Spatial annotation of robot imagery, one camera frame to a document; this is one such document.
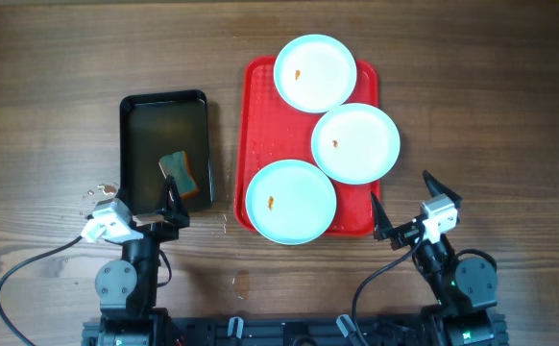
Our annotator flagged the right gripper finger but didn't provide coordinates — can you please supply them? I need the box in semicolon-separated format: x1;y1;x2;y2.
371;192;394;241
423;170;463;202

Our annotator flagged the green orange sponge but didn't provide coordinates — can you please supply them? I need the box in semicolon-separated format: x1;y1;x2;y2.
158;151;200;198

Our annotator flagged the white plate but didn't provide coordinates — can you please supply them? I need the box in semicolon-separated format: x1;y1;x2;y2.
310;103;401;185
273;34;357;113
245;160;337;245

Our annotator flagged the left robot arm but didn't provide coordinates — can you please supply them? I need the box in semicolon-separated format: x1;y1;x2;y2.
81;176;190;346

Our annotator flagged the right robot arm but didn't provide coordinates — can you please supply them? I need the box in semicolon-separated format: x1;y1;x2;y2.
365;171;507;345

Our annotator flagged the black water tray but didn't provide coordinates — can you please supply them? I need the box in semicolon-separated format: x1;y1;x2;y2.
120;89;213;214

